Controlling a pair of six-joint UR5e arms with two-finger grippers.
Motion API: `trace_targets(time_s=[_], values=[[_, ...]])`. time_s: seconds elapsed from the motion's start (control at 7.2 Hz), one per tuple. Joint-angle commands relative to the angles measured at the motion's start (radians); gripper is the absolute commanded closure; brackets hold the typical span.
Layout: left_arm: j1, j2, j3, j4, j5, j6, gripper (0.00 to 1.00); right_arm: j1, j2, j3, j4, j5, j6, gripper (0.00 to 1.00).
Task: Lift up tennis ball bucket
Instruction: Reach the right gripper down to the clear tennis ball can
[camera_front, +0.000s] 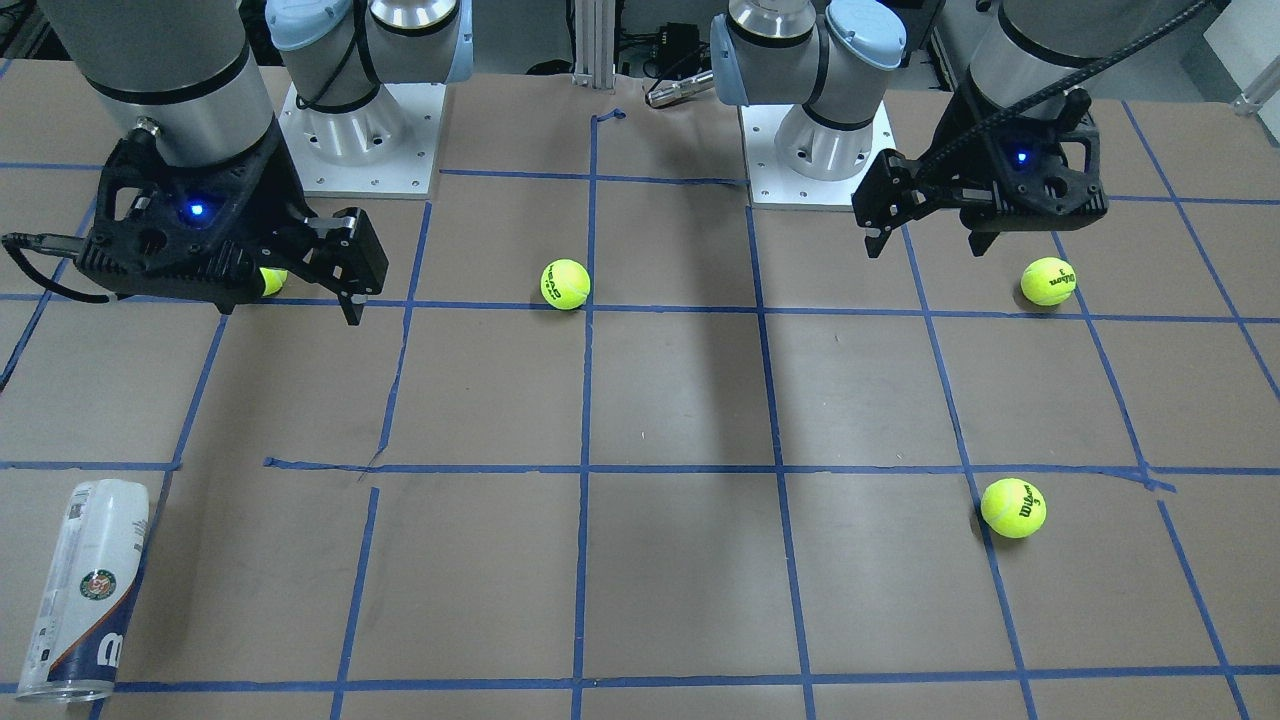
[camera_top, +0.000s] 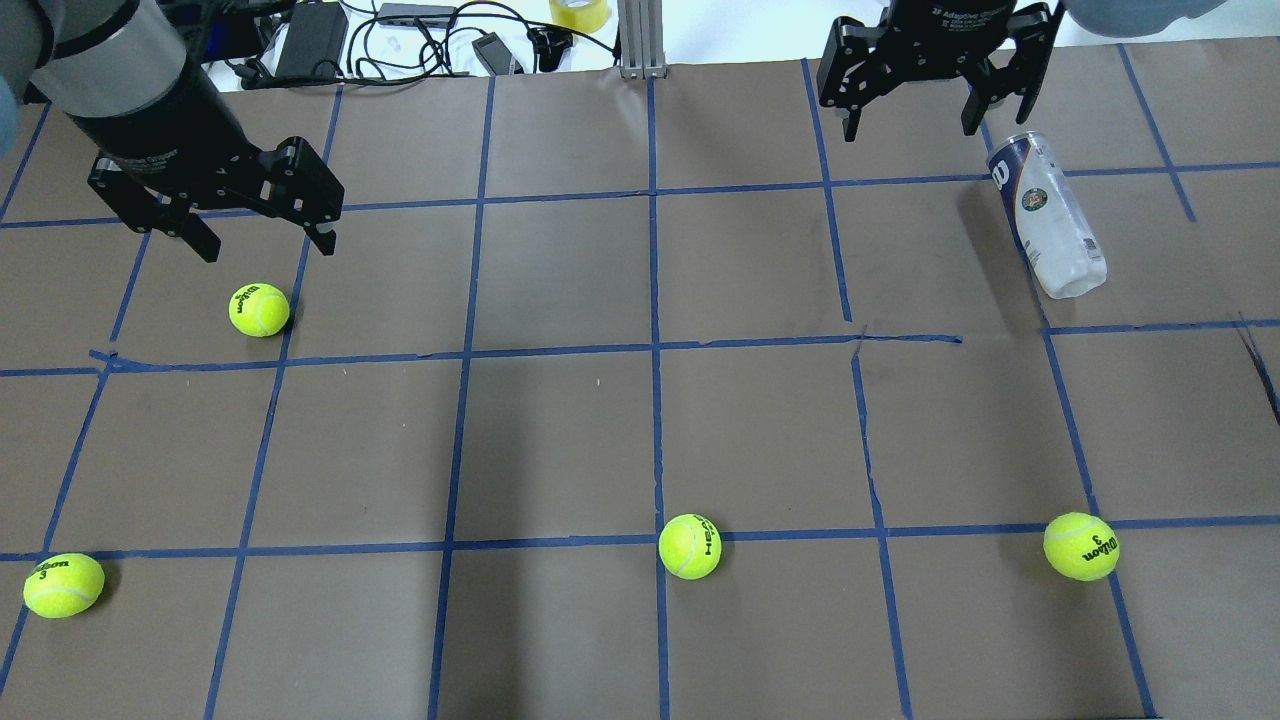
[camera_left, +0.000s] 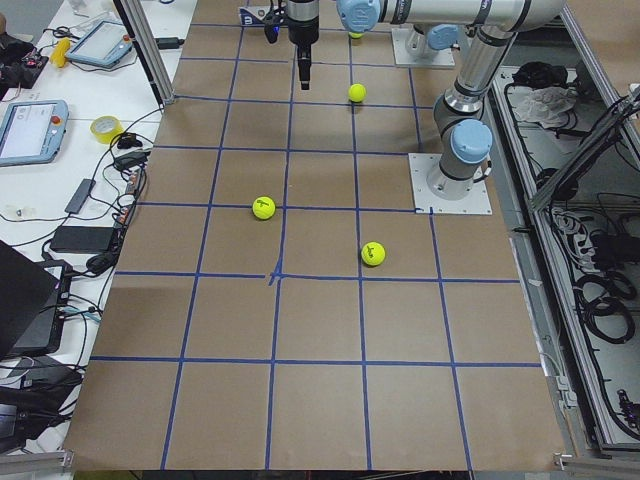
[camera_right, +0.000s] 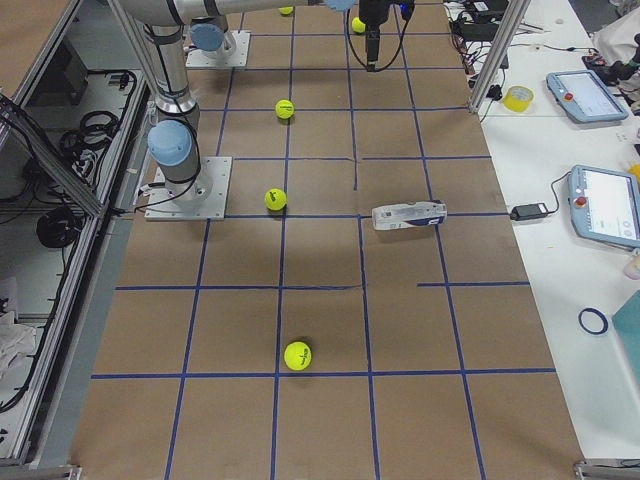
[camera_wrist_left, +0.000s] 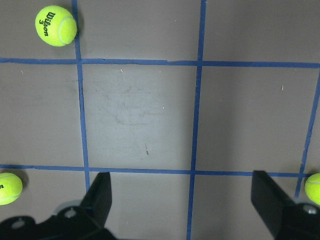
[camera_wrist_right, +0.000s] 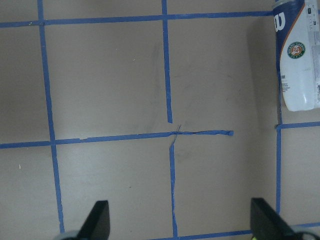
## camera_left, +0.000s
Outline black coiled cables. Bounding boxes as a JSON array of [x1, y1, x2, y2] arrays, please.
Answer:
[[572, 272, 637, 346]]

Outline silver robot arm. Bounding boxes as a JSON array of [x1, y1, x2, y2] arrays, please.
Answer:
[[336, 1, 565, 194], [405, 24, 458, 58]]

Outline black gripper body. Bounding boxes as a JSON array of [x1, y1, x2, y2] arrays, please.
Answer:
[[285, 0, 319, 46]]

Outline crumpled white cloth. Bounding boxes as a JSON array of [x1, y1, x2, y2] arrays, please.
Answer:
[[514, 86, 577, 129]]

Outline yellow tape roll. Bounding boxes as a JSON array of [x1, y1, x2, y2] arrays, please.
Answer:
[[90, 115, 124, 145]]

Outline black power brick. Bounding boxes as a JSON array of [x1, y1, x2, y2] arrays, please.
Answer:
[[50, 226, 115, 254]]

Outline yellow toy on table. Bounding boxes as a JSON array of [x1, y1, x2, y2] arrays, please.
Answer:
[[49, 37, 72, 68]]

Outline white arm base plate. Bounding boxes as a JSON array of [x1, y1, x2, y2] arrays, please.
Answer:
[[408, 153, 492, 215], [391, 24, 458, 69]]

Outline tennis ball lower right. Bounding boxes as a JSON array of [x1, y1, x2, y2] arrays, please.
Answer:
[[360, 241, 386, 267]]

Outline blue teach pendant lower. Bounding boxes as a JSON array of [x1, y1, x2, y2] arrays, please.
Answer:
[[1, 100, 69, 167]]

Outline tennis ball near centre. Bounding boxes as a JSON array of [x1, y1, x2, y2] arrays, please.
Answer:
[[252, 196, 276, 220]]

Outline tennis ball upper middle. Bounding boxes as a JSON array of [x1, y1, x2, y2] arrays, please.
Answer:
[[348, 83, 367, 103]]

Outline black laptop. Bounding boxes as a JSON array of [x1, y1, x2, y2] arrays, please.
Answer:
[[1, 243, 71, 359]]

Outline aluminium frame post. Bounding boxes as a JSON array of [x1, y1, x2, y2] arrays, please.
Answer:
[[113, 0, 175, 107]]

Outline blue teach pendant upper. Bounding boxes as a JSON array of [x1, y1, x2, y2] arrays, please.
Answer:
[[66, 20, 133, 69]]

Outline grey usb hub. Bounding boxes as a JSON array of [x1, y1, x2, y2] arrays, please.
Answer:
[[64, 178, 95, 214]]

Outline clear tennis ball can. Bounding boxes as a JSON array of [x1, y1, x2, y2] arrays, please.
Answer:
[[238, 6, 270, 27]]

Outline blue teach pendant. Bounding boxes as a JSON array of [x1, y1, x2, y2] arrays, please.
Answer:
[[66, 20, 133, 69], [1, 100, 69, 167]]

